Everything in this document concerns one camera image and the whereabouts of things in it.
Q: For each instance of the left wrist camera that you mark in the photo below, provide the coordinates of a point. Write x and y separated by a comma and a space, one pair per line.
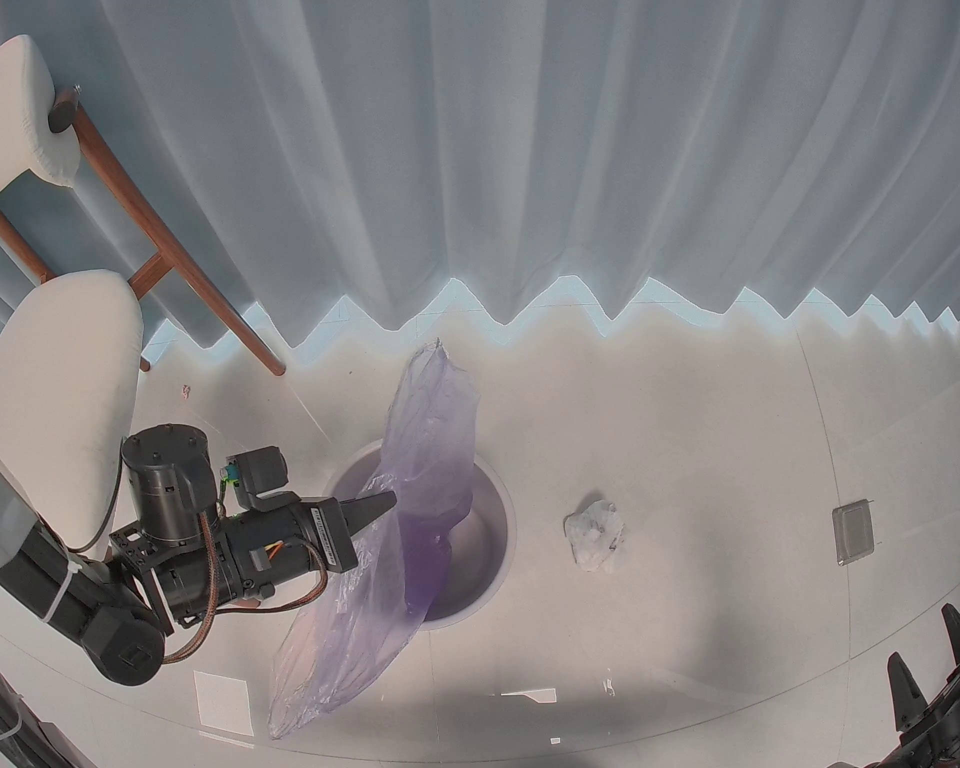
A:
261, 472

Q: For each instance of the white cushioned wooden chair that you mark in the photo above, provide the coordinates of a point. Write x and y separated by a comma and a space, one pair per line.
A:
71, 390

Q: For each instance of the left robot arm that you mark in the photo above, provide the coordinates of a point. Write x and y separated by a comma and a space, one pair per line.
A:
161, 487

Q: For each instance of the pale blue curtain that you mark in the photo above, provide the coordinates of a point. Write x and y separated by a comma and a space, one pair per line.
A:
525, 150

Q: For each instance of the purple plastic bag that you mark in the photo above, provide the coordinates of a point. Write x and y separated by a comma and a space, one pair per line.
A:
427, 480

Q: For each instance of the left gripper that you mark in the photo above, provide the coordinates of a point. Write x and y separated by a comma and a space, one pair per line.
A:
270, 544

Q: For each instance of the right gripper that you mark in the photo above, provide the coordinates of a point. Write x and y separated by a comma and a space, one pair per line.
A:
937, 739

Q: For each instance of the crumpled clear plastic wrapper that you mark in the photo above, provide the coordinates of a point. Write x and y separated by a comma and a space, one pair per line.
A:
595, 536

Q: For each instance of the white trash bin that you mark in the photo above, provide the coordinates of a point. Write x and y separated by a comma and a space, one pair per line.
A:
491, 525

